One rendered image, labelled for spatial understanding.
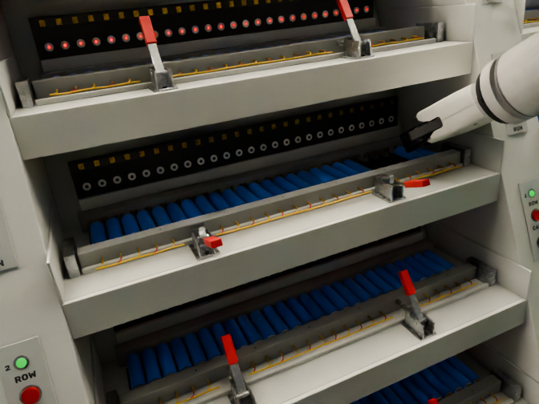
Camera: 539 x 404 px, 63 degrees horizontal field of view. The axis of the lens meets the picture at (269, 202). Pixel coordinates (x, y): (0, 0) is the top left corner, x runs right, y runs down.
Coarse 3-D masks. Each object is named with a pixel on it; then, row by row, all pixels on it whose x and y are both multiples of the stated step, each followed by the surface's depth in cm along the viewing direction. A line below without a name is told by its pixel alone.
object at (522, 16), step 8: (520, 0) 65; (528, 0) 90; (536, 0) 90; (520, 8) 66; (528, 8) 87; (536, 8) 88; (520, 16) 66; (528, 16) 76; (536, 16) 77; (520, 24) 66; (528, 24) 73; (536, 24) 74; (528, 32) 67; (536, 32) 68
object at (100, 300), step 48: (336, 144) 74; (432, 144) 76; (480, 144) 66; (144, 192) 64; (432, 192) 61; (480, 192) 64; (48, 240) 47; (240, 240) 54; (288, 240) 53; (336, 240) 56; (96, 288) 47; (144, 288) 48; (192, 288) 50
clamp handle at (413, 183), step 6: (390, 180) 59; (408, 180) 56; (414, 180) 55; (420, 180) 53; (426, 180) 53; (396, 186) 58; (402, 186) 57; (408, 186) 56; (414, 186) 55; (420, 186) 53
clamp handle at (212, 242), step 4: (200, 228) 50; (204, 228) 51; (200, 232) 51; (204, 232) 51; (200, 236) 51; (204, 236) 50; (208, 236) 50; (212, 236) 47; (216, 236) 46; (204, 240) 47; (208, 240) 45; (212, 240) 44; (216, 240) 44; (220, 240) 45; (208, 244) 46; (212, 244) 44; (216, 244) 44; (220, 244) 45
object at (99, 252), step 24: (384, 168) 64; (408, 168) 65; (432, 168) 67; (288, 192) 60; (312, 192) 59; (336, 192) 61; (216, 216) 55; (240, 216) 56; (264, 216) 58; (120, 240) 51; (144, 240) 52; (168, 240) 53
